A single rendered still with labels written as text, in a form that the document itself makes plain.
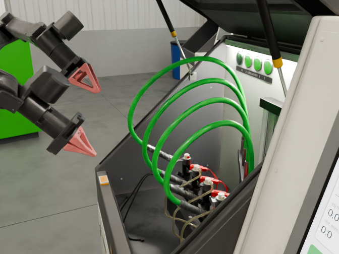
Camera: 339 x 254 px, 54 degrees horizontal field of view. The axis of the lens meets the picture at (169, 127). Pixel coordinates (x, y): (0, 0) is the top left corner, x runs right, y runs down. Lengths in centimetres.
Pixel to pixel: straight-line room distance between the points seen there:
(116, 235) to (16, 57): 333
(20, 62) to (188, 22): 503
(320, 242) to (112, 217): 66
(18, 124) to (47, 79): 353
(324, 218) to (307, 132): 15
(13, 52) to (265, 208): 368
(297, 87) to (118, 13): 706
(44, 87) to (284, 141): 51
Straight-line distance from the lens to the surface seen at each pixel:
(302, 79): 66
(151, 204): 134
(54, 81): 77
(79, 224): 270
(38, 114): 80
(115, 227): 104
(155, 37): 793
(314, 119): 63
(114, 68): 769
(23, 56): 415
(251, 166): 85
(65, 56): 94
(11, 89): 77
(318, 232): 61
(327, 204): 59
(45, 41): 95
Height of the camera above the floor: 157
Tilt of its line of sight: 21 degrees down
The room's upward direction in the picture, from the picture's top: straight up
